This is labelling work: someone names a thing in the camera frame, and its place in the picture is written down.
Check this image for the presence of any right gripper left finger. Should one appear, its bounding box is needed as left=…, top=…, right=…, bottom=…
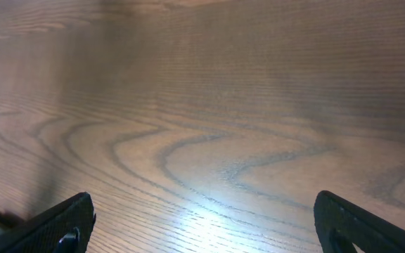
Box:
left=0, top=192, right=96, bottom=253

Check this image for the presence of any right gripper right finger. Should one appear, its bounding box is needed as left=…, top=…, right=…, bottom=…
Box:
left=314, top=190, right=405, bottom=253

